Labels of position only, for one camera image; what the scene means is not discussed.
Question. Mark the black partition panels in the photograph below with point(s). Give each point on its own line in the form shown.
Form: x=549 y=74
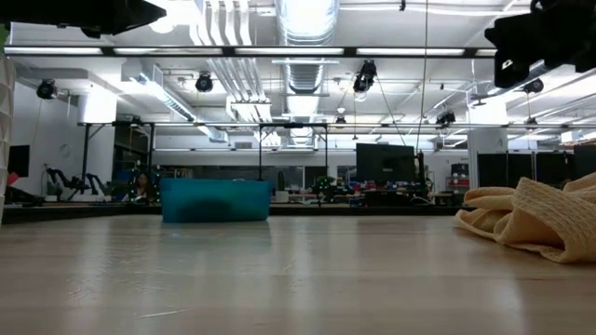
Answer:
x=521 y=170

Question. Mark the black monitor on stand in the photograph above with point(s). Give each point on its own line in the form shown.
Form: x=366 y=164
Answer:
x=385 y=163

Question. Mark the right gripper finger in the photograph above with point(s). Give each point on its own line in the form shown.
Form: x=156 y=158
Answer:
x=512 y=46

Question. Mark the black wall screen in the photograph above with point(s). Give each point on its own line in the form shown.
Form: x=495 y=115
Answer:
x=18 y=161

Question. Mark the background robot with green LEDs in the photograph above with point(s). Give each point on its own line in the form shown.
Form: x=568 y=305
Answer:
x=321 y=186

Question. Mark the person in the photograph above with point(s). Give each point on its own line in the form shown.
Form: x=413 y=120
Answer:
x=142 y=186

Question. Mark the black hanging ceiling lamp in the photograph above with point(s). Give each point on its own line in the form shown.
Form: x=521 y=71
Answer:
x=45 y=89
x=365 y=76
x=533 y=85
x=444 y=117
x=204 y=83

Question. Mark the small cactus in white pot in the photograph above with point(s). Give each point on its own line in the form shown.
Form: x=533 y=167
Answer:
x=281 y=183

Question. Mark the black background rig frame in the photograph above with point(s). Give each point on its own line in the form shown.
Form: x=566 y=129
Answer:
x=86 y=149

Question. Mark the shelf with red bins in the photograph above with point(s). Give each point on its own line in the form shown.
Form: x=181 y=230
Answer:
x=458 y=181

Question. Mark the black aluminium rig frame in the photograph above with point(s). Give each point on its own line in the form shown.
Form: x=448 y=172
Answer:
x=70 y=213

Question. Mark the blue plastic tupperware container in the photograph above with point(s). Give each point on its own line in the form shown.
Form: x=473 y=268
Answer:
x=214 y=200

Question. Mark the black background robot arm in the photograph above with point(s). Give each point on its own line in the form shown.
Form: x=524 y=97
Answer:
x=95 y=183
x=63 y=183

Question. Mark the overhead LED light bar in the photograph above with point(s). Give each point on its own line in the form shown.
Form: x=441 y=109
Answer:
x=228 y=51

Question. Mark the orange-yellow cloth towel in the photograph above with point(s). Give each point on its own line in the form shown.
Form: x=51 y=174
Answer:
x=535 y=218

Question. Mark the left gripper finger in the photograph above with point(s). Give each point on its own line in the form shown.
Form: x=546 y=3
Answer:
x=135 y=14

